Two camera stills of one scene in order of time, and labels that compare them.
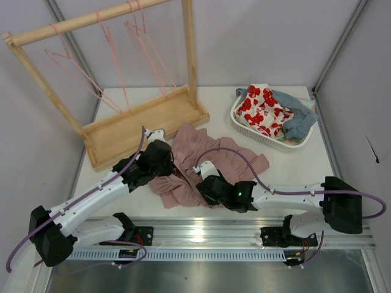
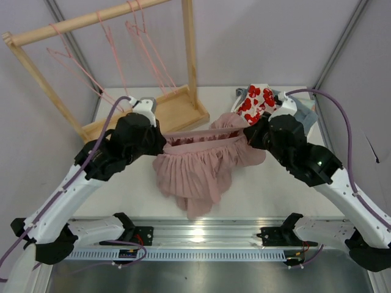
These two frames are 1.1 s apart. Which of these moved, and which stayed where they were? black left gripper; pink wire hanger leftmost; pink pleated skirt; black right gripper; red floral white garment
Moved: black right gripper; pink pleated skirt; black left gripper
Stayed: pink wire hanger leftmost; red floral white garment
